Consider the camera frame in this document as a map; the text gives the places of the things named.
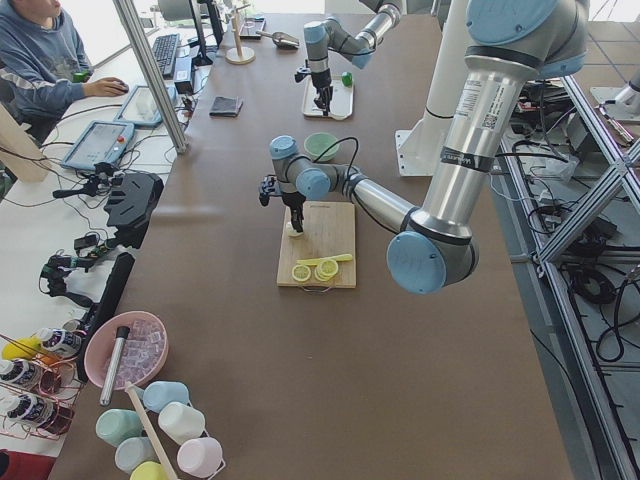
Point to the aluminium frame post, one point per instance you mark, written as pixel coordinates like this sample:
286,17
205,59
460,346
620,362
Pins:
128,16

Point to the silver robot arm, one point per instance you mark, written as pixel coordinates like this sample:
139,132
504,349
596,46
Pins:
511,43
321,37

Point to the light green bowl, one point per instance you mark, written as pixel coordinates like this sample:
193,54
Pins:
321,146

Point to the lemon slice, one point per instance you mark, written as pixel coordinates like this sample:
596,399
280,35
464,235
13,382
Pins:
301,273

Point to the pale blue cup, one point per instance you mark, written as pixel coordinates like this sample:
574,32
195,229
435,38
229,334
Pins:
132,452

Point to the stacked lemon slices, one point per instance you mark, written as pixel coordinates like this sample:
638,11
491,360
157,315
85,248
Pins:
325,271

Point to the blue teach pendant near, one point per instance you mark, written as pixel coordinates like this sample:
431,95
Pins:
100,142

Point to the yellow plastic knife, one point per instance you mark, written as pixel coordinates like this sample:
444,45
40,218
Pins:
316,261

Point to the black bracket stand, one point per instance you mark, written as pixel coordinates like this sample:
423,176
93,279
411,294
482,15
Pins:
132,199

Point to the mint green cup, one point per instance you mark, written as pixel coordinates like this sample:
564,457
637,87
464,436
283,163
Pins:
114,426

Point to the green lime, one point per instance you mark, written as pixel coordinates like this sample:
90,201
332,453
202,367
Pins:
347,79

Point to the blue teach pendant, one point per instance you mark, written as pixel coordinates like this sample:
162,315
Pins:
139,108
100,142

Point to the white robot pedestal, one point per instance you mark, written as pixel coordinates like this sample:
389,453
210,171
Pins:
418,149

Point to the pink bowl with ice cubes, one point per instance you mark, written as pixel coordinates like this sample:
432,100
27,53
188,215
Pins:
144,353

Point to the pink cup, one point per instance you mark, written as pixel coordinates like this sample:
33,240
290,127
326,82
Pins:
200,457

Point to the white cup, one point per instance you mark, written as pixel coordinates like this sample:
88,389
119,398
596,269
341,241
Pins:
181,422

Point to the copper wire bottle rack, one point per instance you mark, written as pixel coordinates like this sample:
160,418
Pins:
38,390

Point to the blue teach pendant far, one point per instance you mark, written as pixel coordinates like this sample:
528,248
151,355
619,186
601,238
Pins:
139,108

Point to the wooden cutting board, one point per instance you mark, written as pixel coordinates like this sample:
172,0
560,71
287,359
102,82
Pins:
328,230

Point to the metal muddler tube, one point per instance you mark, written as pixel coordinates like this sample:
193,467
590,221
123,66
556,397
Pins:
121,337

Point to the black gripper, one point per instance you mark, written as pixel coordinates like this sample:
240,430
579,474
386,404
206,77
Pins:
321,80
292,201

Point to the yellow cup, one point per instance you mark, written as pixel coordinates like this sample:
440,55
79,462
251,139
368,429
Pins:
149,470

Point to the metal scoop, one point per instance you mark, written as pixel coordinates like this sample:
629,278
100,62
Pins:
280,39

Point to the cream rectangular tray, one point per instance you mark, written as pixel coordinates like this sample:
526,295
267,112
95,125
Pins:
341,105

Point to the grey folded cloth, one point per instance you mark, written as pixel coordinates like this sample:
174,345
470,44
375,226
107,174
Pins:
223,106

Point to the wooden mug tree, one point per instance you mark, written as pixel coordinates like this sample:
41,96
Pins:
239,55

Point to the person in grey hoodie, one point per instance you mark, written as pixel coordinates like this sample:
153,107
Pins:
46,65

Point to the light blue cup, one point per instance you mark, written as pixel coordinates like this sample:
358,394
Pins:
159,394

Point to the black keyboard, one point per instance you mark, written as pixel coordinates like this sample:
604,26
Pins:
164,49

